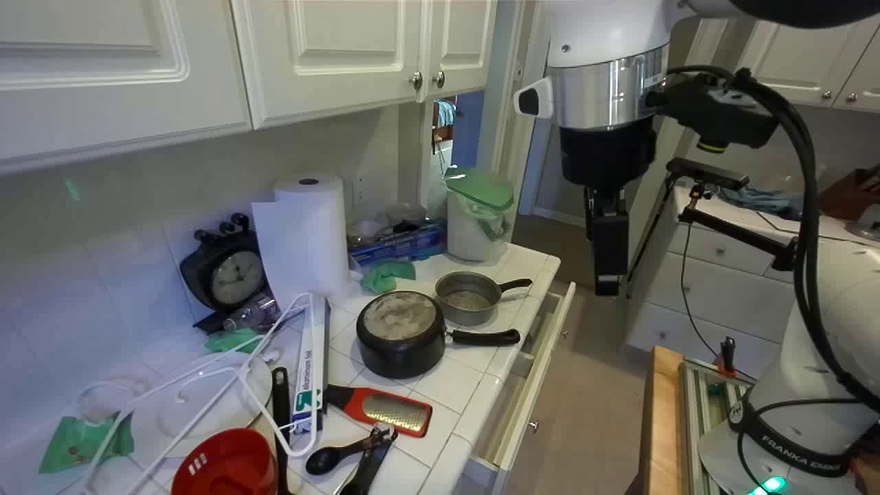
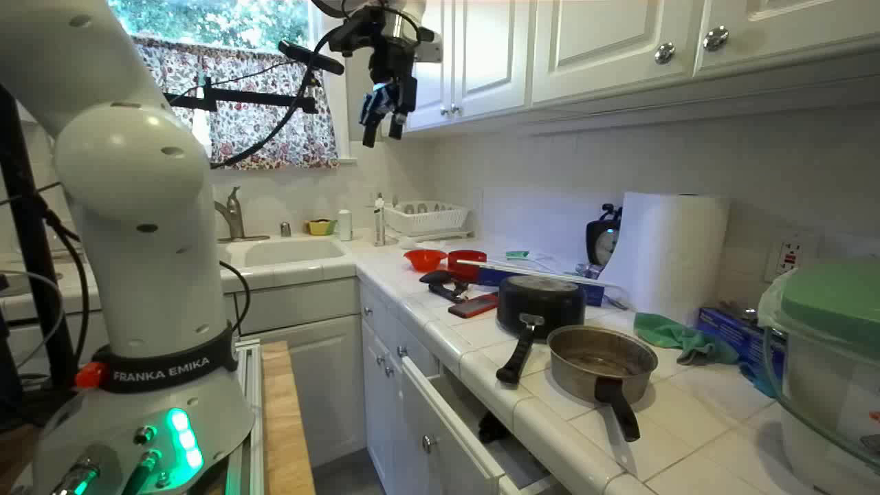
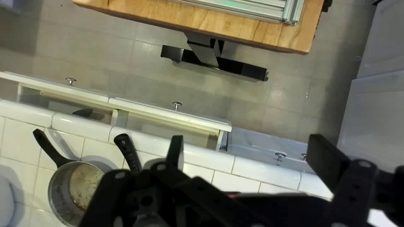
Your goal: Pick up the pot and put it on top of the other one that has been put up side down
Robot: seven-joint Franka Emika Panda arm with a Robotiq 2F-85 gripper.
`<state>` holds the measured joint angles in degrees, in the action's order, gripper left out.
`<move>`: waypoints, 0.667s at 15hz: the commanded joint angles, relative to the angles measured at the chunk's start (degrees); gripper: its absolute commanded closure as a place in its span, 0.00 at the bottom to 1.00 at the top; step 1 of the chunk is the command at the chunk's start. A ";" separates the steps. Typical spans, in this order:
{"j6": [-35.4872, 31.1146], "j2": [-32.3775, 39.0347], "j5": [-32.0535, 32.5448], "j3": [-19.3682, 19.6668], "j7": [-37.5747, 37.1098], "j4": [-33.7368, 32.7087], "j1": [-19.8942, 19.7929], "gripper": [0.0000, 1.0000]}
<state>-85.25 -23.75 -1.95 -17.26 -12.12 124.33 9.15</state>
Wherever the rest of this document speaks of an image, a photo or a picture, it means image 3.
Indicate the aluminium frame rail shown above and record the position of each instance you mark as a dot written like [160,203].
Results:
[252,8]

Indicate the wooden table top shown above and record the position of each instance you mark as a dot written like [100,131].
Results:
[168,16]

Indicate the white sink cabinet front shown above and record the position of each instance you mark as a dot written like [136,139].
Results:
[374,109]

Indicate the open white drawer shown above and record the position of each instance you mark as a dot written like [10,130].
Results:
[168,120]

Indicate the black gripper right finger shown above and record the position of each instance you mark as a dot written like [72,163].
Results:
[357,193]

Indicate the round metal drawer knob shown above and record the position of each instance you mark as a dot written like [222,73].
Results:
[303,156]
[177,105]
[71,80]
[279,156]

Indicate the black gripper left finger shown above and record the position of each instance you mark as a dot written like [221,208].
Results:
[126,197]

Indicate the white lower cabinet front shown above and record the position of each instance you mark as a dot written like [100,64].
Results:
[260,145]

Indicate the black table leg base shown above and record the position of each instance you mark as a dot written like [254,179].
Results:
[235,67]

